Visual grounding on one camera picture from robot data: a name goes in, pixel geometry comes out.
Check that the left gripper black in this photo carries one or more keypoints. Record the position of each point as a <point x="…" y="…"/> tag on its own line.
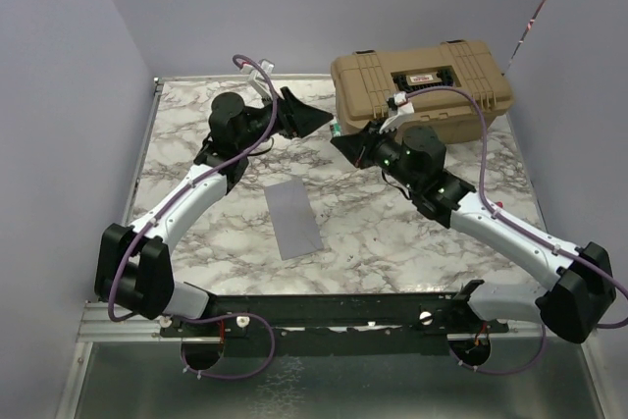
<point x="296" y="119"/>

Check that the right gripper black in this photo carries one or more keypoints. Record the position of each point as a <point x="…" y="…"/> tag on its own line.
<point x="357" y="148"/>

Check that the small green white tube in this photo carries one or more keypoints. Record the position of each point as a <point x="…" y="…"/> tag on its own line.
<point x="335" y="128"/>

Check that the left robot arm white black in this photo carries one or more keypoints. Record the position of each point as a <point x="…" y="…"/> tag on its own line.
<point x="235" y="130"/>

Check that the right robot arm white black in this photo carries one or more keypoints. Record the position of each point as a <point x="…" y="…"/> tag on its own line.
<point x="573" y="288"/>

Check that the tan plastic tool case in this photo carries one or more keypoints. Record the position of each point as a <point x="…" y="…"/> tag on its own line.
<point x="365" y="80"/>

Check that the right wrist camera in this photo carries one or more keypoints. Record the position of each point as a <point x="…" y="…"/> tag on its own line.
<point x="400" y="111"/>

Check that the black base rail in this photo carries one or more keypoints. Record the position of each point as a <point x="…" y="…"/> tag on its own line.
<point x="334" y="324"/>

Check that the aluminium frame rail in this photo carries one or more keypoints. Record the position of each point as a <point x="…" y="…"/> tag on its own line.
<point x="118" y="243"/>

